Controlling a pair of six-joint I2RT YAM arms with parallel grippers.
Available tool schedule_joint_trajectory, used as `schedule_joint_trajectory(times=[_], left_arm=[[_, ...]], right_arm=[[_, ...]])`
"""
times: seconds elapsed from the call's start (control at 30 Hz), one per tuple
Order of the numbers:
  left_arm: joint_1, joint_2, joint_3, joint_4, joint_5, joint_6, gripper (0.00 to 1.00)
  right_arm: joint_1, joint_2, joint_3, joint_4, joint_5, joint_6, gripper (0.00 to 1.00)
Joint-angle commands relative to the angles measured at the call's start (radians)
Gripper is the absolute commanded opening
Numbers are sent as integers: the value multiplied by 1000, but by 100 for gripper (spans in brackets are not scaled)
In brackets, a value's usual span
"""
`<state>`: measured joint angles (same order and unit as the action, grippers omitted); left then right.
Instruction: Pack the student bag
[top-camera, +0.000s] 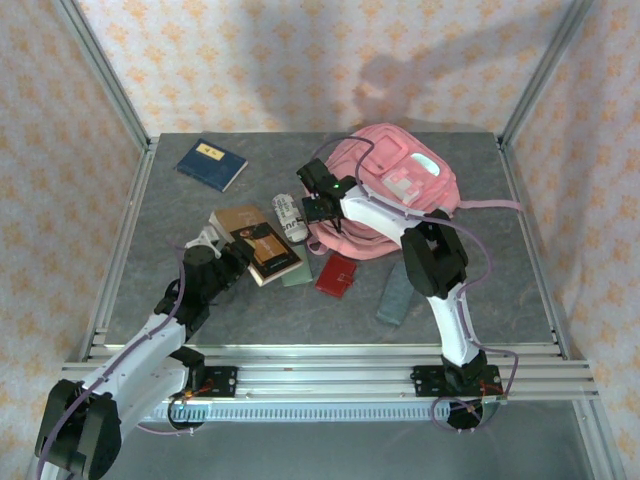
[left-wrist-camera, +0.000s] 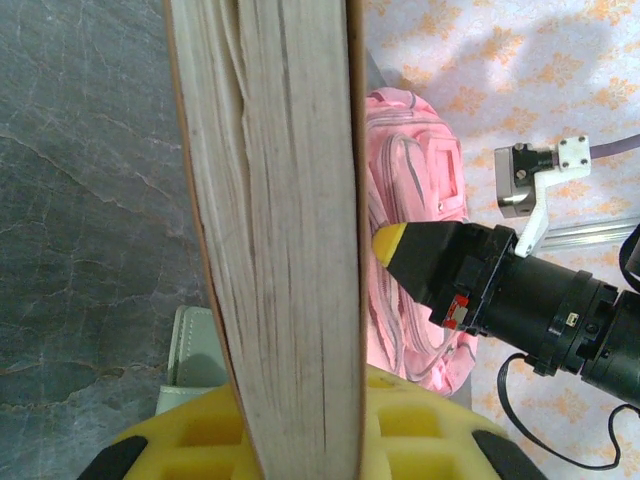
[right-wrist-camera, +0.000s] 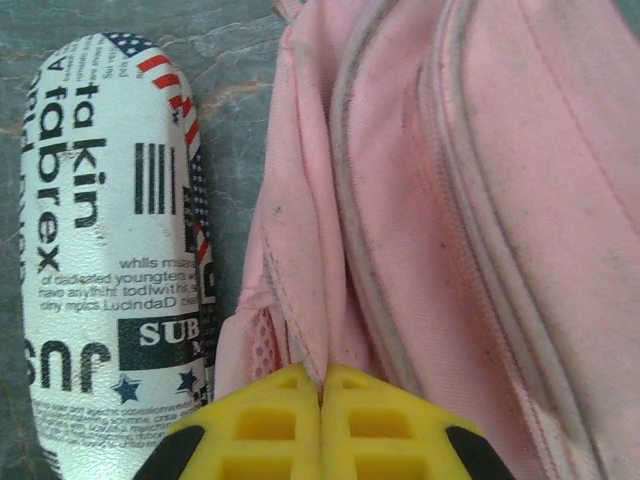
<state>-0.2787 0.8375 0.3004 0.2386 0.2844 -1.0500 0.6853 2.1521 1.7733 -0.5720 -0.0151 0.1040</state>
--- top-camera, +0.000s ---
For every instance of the brown paperback book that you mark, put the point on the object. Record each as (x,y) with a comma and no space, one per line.
(270,250)

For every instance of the red wallet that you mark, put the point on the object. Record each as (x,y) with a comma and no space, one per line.
(335,277)

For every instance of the pink student backpack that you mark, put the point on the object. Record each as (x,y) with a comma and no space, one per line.
(430,190)

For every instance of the blue notebook with yellow label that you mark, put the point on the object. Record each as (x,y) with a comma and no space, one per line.
(210,162)

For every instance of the grey blue pencil case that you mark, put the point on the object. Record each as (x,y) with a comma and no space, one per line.
(395,300)

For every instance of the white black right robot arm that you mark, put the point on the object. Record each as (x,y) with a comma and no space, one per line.
(380,215)

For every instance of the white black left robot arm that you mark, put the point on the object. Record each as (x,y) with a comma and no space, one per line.
(145,350)

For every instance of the pale green wallet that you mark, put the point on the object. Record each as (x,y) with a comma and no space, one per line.
(300,272)

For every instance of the aluminium side rail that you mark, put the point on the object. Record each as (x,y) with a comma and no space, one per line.
(128,225)
(514,175)

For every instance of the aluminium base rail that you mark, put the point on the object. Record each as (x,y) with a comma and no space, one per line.
(325,380)

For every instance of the aluminium frame post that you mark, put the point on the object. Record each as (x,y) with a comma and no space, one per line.
(546,67)
(102,67)

